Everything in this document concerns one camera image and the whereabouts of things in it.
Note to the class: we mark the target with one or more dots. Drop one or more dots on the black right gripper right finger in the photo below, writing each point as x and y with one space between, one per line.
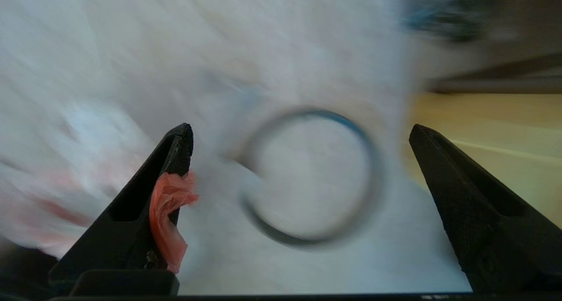
496 239

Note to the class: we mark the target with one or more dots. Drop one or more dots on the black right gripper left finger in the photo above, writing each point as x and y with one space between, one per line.
123 239

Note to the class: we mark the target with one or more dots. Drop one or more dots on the clear plastic bag black contents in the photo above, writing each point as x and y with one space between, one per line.
443 15

